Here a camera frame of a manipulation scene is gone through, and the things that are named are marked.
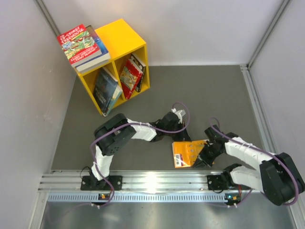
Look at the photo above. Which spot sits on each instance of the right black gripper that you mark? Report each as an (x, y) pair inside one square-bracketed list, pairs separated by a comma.
[(202, 157)]

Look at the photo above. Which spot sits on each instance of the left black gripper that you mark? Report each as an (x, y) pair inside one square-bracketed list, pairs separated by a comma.
[(183, 136)]

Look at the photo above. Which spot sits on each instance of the green cover paperback book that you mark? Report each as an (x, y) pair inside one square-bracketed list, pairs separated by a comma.
[(129, 77)]

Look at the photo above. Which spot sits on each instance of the yellow blue brideshead revisited book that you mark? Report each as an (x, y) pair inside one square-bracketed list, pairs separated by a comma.
[(116, 95)]

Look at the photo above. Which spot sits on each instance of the yellow blue 169-storey treehouse book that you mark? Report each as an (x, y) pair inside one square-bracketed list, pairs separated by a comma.
[(142, 67)]

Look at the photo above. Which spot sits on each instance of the dark blue nineteen eighty-four book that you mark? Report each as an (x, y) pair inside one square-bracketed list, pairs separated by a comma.
[(105, 87)]

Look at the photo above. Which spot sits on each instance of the blue orange gradient cover book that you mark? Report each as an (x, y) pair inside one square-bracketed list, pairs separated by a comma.
[(95, 59)]

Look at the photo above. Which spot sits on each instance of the red 13-storey treehouse book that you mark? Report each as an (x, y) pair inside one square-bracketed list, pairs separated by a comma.
[(77, 44)]

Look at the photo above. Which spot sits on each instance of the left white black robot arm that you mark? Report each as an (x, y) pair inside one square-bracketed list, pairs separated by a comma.
[(116, 133)]

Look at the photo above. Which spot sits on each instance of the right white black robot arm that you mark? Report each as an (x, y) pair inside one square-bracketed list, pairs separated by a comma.
[(274, 175)]

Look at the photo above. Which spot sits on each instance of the yellow wooden cubby shelf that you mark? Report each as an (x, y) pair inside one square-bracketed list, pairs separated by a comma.
[(121, 41)]

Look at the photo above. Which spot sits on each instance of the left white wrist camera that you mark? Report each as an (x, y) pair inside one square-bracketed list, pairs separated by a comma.
[(179, 113)]

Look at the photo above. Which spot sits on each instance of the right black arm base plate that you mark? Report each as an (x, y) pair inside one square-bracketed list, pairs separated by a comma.
[(219, 182)]

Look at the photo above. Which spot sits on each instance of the aluminium mounting rail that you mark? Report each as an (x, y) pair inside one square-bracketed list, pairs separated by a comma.
[(151, 182)]

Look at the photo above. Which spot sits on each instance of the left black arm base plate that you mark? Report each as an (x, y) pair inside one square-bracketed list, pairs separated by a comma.
[(90, 183)]

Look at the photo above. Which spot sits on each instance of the perforated metal cable tray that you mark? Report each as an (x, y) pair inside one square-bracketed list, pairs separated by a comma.
[(140, 198)]

